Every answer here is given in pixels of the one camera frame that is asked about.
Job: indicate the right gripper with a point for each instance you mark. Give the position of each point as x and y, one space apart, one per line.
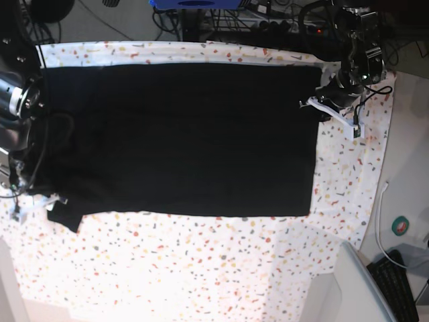
22 180

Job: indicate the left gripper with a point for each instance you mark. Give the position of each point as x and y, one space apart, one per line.
340 93

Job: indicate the black t-shirt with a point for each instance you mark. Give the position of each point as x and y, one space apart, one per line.
221 140

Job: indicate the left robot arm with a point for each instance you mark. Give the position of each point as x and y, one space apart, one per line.
355 29

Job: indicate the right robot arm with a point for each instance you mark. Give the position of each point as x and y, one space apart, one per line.
30 130

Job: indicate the terrazzo patterned tablecloth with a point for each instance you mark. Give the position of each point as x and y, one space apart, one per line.
146 266

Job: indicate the black power strip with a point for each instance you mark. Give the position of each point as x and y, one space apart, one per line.
283 26

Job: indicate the green tape roll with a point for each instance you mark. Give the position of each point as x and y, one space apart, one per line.
400 226

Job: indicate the black keyboard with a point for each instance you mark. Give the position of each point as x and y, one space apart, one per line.
393 283

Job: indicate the white bin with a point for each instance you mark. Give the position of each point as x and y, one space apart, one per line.
349 293

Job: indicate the blue box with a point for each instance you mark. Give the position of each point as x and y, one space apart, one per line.
198 4

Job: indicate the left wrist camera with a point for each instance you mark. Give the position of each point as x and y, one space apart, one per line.
357 131

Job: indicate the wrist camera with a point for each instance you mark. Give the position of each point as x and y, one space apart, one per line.
357 131
18 215

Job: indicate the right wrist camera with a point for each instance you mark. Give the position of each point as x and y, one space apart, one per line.
18 215

